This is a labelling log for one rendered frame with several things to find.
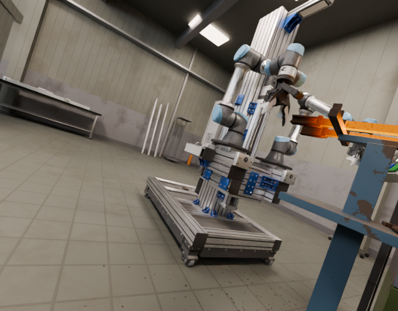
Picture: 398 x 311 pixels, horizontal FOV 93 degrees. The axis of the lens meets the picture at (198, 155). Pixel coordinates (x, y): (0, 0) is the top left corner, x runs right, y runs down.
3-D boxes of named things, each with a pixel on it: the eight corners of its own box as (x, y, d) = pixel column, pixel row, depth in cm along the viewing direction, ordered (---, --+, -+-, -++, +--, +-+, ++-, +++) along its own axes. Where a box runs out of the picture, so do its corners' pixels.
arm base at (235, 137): (217, 140, 142) (221, 127, 141) (232, 146, 149) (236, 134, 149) (229, 142, 128) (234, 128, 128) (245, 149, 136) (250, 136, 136)
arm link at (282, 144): (268, 148, 164) (273, 132, 164) (276, 152, 172) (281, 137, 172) (280, 150, 154) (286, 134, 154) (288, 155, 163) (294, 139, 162)
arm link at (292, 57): (294, 55, 92) (310, 48, 84) (286, 76, 92) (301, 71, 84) (282, 46, 89) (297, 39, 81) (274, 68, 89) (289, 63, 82)
